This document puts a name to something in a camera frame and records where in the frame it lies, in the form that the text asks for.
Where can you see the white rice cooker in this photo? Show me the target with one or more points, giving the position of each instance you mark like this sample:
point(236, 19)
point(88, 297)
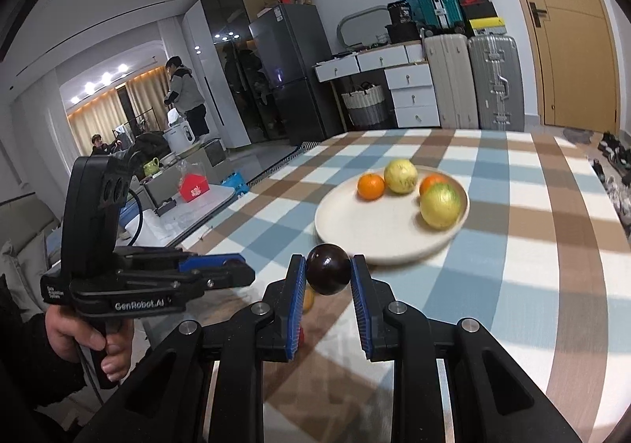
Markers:
point(178, 132)

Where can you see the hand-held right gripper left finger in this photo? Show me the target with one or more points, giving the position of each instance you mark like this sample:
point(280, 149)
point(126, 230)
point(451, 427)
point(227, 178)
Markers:
point(295, 310)

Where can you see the black paper bag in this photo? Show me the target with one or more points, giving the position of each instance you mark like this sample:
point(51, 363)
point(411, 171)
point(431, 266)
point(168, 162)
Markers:
point(400, 13)

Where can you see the green teapot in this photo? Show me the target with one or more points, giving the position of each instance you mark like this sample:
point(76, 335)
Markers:
point(151, 168)

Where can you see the dark purple plum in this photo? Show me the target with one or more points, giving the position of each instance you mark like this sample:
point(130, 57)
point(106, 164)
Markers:
point(328, 269)

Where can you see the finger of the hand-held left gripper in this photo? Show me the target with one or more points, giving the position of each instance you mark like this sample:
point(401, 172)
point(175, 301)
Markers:
point(234, 278)
point(214, 261)

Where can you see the checked tablecloth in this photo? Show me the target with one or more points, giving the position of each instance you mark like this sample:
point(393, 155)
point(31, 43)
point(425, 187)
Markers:
point(517, 250)

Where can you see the silver suitcase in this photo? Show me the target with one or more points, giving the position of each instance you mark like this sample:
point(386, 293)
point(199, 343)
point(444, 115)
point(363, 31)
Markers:
point(495, 83)

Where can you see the cream round plate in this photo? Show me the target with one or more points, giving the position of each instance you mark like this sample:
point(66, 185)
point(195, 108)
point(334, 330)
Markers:
point(384, 231)

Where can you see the brown longan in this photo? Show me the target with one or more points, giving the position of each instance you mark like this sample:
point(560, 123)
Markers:
point(309, 301)

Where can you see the wicker basket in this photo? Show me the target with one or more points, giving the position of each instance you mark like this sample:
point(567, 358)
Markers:
point(366, 105)

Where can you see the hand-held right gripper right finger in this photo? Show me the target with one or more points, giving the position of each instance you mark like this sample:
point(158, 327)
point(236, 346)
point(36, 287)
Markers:
point(361, 312)

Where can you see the beige curtain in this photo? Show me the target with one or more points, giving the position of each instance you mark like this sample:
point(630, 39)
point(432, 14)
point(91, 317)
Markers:
point(143, 98)

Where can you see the black storage box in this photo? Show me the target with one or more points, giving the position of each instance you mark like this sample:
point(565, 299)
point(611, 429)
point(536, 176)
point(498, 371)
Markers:
point(402, 32)

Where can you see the dark glass cabinet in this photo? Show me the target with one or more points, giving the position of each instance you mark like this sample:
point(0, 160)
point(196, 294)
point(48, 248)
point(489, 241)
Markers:
point(231, 53)

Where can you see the oval mirror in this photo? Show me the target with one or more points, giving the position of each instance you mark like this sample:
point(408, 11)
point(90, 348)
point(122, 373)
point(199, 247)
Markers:
point(342, 29)

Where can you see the white drawer dresser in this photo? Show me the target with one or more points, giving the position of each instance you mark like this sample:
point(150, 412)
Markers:
point(414, 98)

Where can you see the orange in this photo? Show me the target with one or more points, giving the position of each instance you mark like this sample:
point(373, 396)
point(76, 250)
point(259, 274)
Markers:
point(370, 187)
point(431, 182)

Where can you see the blue plastic basket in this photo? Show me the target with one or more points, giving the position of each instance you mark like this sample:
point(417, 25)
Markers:
point(234, 182)

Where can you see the beige suitcase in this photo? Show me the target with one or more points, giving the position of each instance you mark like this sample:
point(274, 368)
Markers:
point(451, 83)

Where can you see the grey refrigerator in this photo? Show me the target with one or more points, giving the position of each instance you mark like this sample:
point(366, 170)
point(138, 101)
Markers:
point(296, 78)

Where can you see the black shoebox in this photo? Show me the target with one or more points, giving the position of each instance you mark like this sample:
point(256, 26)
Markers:
point(480, 12)

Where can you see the grey side cabinet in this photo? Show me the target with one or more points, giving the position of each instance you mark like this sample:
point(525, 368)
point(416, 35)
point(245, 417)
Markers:
point(197, 216)

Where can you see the person's left forearm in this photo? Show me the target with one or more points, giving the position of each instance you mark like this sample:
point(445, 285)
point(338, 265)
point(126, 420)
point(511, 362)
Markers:
point(29, 374)

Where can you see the scattered dark shoes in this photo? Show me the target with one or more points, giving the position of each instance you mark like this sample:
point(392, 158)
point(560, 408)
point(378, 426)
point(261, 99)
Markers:
point(614, 162)

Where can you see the person's left hand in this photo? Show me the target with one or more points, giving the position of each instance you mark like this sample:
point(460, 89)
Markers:
point(74, 332)

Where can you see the green yellow guava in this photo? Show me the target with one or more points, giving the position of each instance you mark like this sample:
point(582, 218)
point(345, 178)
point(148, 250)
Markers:
point(401, 176)
point(440, 206)

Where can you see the red gift box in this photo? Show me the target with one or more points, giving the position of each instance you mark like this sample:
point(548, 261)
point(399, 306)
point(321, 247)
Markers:
point(193, 187)

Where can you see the wooden door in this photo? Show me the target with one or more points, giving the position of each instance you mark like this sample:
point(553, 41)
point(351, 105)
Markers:
point(567, 53)

